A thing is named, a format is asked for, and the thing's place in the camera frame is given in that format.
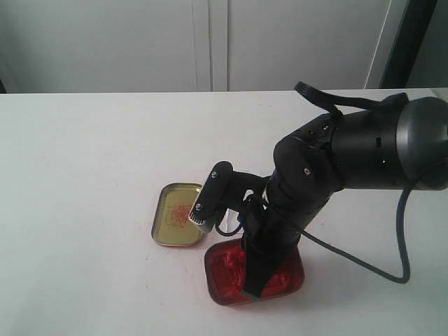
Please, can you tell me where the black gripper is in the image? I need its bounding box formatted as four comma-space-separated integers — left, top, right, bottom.
241, 171, 341, 300

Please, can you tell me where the red ink pad tin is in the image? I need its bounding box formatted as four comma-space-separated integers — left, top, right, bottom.
204, 239, 305, 306

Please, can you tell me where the white paper sheet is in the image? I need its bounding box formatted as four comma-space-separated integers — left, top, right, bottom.
226, 209, 237, 231

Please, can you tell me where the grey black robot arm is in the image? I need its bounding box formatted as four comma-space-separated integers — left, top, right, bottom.
241, 94, 447, 300

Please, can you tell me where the gold metal tin lid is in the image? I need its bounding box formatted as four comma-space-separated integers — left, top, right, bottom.
151, 183, 205, 247

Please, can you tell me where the white cabinet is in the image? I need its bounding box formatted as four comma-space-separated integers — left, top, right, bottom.
1, 1, 407, 93

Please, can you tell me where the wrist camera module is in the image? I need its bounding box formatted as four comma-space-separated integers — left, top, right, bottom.
189, 161, 269, 233

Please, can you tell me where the black cable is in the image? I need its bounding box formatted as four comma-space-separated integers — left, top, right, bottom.
213, 81, 448, 285

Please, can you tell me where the dark vertical post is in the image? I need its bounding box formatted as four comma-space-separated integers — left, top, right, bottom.
379, 0, 438, 89

